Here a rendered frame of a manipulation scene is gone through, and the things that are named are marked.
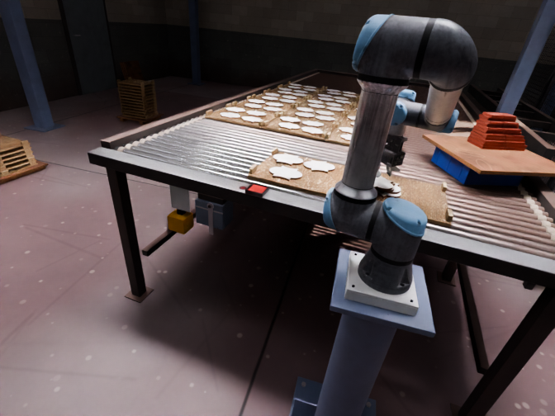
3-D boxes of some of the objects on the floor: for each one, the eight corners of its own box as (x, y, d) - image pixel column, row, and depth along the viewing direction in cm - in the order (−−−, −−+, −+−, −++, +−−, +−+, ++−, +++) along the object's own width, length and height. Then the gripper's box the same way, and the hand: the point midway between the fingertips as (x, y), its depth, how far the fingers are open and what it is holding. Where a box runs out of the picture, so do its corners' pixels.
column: (375, 501, 118) (464, 358, 74) (277, 465, 125) (306, 315, 81) (375, 401, 150) (437, 260, 106) (297, 377, 157) (325, 235, 113)
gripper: (387, 140, 109) (374, 191, 119) (420, 134, 120) (405, 181, 130) (368, 133, 115) (357, 182, 125) (402, 128, 125) (389, 173, 136)
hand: (376, 179), depth 129 cm, fingers open, 14 cm apart
